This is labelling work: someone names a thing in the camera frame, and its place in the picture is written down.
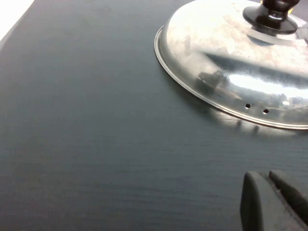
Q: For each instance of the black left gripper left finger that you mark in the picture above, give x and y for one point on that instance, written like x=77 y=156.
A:
x=260 y=207

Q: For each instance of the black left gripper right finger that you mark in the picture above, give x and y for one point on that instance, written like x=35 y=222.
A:
x=297 y=199

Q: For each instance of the steel pot lid black knob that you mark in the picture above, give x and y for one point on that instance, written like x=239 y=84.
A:
x=216 y=48

